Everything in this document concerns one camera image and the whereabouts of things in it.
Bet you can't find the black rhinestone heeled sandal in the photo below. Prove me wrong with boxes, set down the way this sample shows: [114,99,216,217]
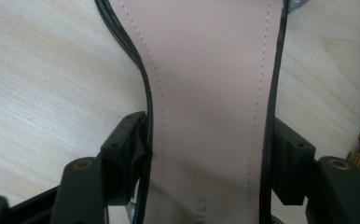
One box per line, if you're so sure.
[93,0,311,224]

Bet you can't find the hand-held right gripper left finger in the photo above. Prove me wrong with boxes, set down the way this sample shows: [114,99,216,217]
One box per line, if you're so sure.
[99,110,154,207]

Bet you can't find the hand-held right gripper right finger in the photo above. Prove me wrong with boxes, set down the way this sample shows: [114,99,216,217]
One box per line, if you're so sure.
[269,117,317,206]

